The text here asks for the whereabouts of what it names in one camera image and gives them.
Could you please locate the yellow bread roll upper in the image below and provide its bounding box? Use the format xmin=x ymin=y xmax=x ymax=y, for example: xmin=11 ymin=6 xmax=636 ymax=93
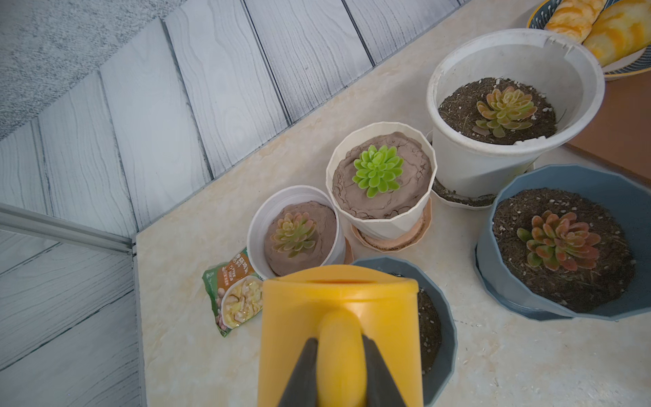
xmin=545 ymin=0 xmax=606 ymax=43

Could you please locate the large white round pot succulent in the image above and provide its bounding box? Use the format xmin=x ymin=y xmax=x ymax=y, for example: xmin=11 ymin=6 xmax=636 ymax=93
xmin=427 ymin=29 xmax=605 ymax=210

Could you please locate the blue pot red succulent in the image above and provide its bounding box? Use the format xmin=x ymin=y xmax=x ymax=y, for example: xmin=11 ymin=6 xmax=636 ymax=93
xmin=475 ymin=164 xmax=650 ymax=321

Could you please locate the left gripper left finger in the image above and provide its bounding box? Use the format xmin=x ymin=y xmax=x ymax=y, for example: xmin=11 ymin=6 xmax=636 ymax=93
xmin=278 ymin=337 xmax=319 ymax=407

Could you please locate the pink saucer under small pot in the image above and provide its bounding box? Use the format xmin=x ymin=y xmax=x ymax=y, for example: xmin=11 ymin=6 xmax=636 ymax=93
xmin=344 ymin=238 xmax=354 ymax=265

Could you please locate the green orange snack packet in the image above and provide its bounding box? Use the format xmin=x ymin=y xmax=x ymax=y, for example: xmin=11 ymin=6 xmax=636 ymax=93
xmin=202 ymin=249 xmax=264 ymax=337

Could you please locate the white pot bright green succulent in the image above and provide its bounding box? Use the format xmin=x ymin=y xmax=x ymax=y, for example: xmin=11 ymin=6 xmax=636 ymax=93
xmin=325 ymin=122 xmax=437 ymax=240

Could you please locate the brown tray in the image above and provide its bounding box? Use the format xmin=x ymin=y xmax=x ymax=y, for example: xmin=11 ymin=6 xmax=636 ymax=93
xmin=569 ymin=72 xmax=650 ymax=186

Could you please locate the yellow bread roll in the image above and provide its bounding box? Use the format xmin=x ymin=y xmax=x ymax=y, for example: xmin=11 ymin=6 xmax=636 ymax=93
xmin=545 ymin=0 xmax=606 ymax=43
xmin=583 ymin=0 xmax=650 ymax=67

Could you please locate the yellow bread roll lower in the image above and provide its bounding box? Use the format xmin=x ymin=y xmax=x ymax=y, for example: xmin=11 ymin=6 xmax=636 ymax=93
xmin=583 ymin=0 xmax=650 ymax=67

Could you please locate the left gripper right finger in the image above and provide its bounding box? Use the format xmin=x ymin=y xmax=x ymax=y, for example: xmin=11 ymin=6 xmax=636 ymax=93
xmin=362 ymin=335 xmax=406 ymax=407

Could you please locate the yellow watering can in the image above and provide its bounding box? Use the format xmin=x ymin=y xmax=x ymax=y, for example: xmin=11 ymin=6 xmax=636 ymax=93
xmin=257 ymin=265 xmax=424 ymax=406

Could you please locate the small white pot pink-green succulent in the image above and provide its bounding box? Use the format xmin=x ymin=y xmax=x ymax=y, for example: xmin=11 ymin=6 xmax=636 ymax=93
xmin=247 ymin=185 xmax=346 ymax=279

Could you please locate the left aluminium frame post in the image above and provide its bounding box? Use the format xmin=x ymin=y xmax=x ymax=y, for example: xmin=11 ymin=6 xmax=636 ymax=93
xmin=1 ymin=203 xmax=133 ymax=254

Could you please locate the blue patterned plate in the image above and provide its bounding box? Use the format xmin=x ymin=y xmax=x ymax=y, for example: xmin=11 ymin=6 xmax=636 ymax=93
xmin=526 ymin=0 xmax=650 ymax=81

